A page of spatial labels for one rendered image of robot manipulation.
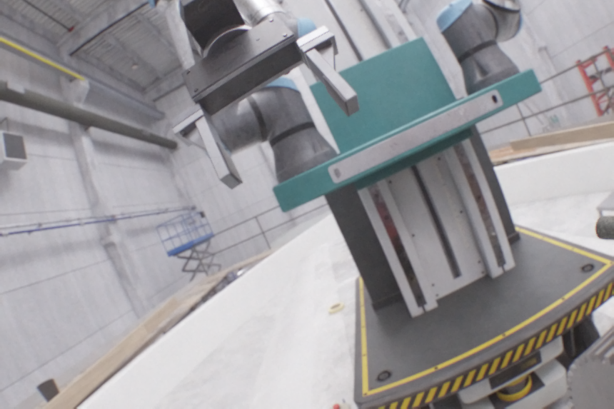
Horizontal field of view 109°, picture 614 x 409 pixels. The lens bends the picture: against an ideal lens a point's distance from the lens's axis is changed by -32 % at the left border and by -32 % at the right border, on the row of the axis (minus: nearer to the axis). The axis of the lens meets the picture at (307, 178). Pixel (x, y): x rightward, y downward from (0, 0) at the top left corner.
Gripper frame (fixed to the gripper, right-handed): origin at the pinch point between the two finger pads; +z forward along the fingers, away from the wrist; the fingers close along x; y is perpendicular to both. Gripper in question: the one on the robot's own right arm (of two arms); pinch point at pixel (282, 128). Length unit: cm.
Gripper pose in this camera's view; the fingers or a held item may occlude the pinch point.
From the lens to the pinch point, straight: 31.0
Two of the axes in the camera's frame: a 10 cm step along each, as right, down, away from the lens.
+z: 4.8, 7.6, -4.4
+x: -8.5, 5.3, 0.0
